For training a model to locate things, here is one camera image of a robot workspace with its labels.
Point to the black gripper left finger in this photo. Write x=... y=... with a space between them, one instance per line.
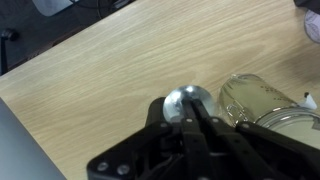
x=140 y=153

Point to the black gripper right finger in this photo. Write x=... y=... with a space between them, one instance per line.
x=260 y=153

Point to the metal funnel bottle lid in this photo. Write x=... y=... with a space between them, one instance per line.
x=176 y=100

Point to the golden clamp jar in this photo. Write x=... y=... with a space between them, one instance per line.
x=253 y=100

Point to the small white paper tag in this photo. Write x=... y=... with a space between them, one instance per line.
x=309 y=101

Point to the black knob post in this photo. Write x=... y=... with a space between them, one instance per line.
x=8 y=34

